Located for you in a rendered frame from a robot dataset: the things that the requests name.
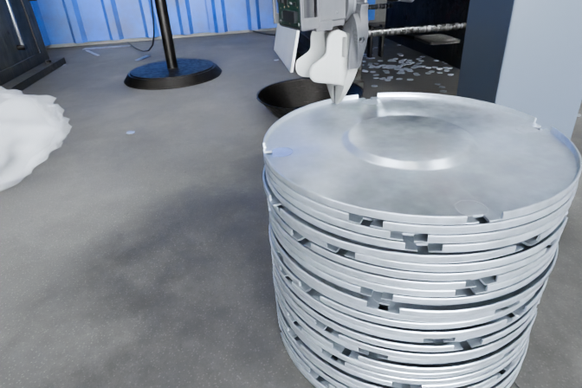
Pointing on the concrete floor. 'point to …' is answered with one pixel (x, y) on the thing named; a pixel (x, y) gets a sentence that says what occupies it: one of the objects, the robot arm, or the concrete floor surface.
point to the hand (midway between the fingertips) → (341, 92)
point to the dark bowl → (297, 94)
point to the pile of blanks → (406, 298)
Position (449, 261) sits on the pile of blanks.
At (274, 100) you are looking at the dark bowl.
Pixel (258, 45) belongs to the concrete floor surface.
